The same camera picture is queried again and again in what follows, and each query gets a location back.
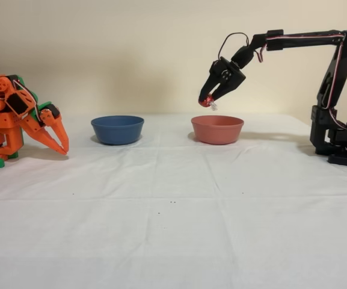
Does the thin servo cable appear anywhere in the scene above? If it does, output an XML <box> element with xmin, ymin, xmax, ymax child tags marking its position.
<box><xmin>12</xmin><ymin>78</ymin><xmax>40</xmax><ymax>121</ymax></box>

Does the red bowl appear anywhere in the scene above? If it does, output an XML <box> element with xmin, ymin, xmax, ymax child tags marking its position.
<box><xmin>190</xmin><ymin>115</ymin><xmax>245</xmax><ymax>145</ymax></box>

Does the blue bowl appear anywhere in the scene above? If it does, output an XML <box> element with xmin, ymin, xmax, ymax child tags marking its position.
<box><xmin>90</xmin><ymin>116</ymin><xmax>146</xmax><ymax>146</ymax></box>

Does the red candy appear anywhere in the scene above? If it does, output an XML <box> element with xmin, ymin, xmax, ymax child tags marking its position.
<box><xmin>198</xmin><ymin>93</ymin><xmax>219</xmax><ymax>111</ymax></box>

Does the white tablecloth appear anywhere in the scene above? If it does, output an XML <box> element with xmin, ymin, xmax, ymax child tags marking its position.
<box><xmin>0</xmin><ymin>113</ymin><xmax>347</xmax><ymax>289</ymax></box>

